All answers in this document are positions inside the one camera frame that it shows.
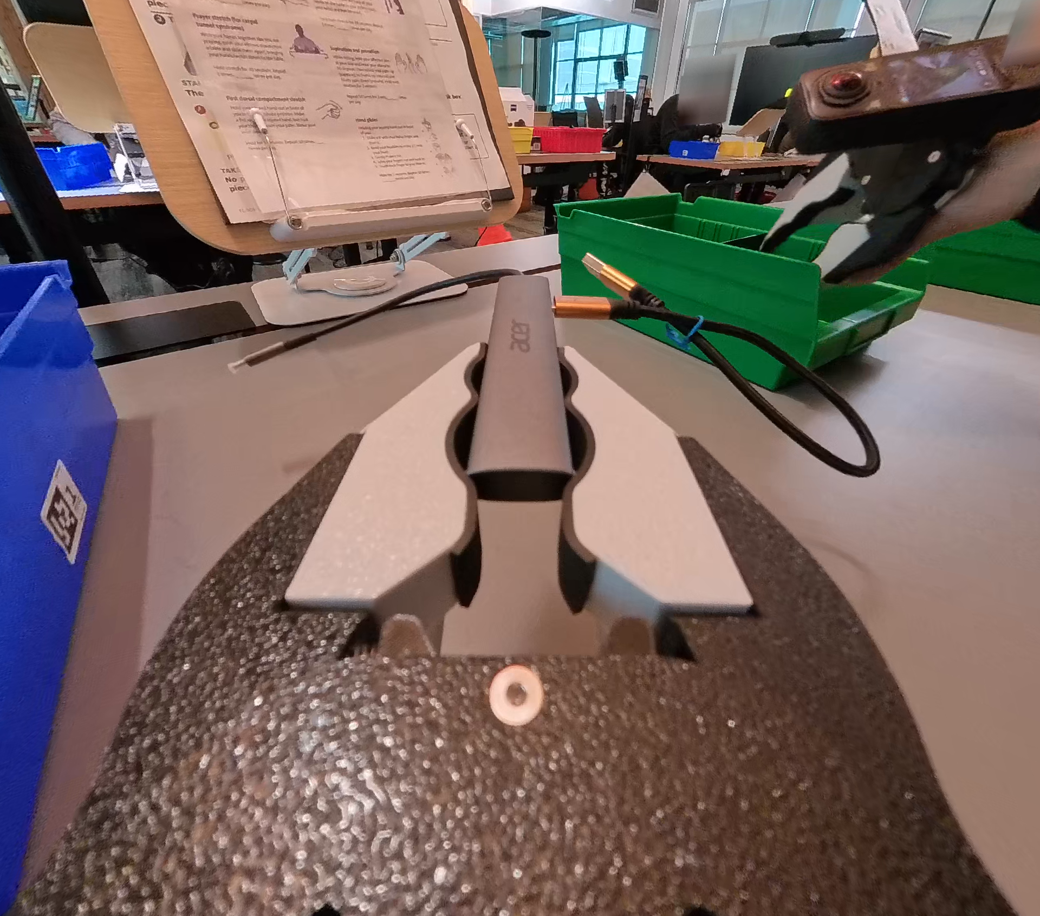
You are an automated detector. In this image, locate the person's right hand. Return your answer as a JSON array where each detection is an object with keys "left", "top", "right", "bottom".
[{"left": 916, "top": 122, "right": 1040, "bottom": 261}]

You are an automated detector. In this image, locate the black stand pole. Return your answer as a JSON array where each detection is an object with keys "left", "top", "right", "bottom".
[{"left": 0, "top": 71, "right": 108, "bottom": 309}]

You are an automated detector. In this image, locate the black desk cable cover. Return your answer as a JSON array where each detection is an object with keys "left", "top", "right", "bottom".
[{"left": 85, "top": 298, "right": 263, "bottom": 367}]

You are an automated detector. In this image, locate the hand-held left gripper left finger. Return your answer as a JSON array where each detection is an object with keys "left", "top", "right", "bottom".
[{"left": 283, "top": 346, "right": 489, "bottom": 651}]

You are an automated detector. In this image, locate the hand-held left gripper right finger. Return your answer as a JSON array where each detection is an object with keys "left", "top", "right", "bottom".
[{"left": 559, "top": 346, "right": 755, "bottom": 631}]

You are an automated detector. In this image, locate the green plastic bin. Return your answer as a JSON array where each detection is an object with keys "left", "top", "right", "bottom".
[
  {"left": 916, "top": 219, "right": 1040, "bottom": 303},
  {"left": 555, "top": 193, "right": 929, "bottom": 391}
]

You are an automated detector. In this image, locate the printed instruction sheet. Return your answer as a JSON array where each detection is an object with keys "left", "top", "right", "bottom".
[{"left": 71, "top": 0, "right": 509, "bottom": 226}]

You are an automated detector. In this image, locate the black monitor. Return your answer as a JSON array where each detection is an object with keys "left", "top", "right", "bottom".
[{"left": 727, "top": 34, "right": 882, "bottom": 127}]

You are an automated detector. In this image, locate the slim grey USB hub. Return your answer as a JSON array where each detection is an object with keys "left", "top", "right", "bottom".
[{"left": 230, "top": 268, "right": 575, "bottom": 503}]

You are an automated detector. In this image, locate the wooden document stand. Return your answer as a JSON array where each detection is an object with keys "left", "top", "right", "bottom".
[
  {"left": 23, "top": 22, "right": 131, "bottom": 135},
  {"left": 69, "top": 0, "right": 525, "bottom": 328}
]

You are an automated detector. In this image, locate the blue bin with white label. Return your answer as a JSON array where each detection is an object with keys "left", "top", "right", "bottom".
[{"left": 0, "top": 260, "right": 120, "bottom": 896}]

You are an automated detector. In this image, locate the red plastic bin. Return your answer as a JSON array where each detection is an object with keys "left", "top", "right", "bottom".
[{"left": 532, "top": 126, "right": 608, "bottom": 153}]

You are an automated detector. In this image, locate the black cable with blue tie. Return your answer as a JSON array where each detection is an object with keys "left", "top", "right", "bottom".
[{"left": 552, "top": 252, "right": 881, "bottom": 478}]

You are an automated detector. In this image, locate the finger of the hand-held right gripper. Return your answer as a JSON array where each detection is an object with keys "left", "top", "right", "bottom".
[
  {"left": 758, "top": 151, "right": 869, "bottom": 256},
  {"left": 819, "top": 209, "right": 937, "bottom": 287}
]

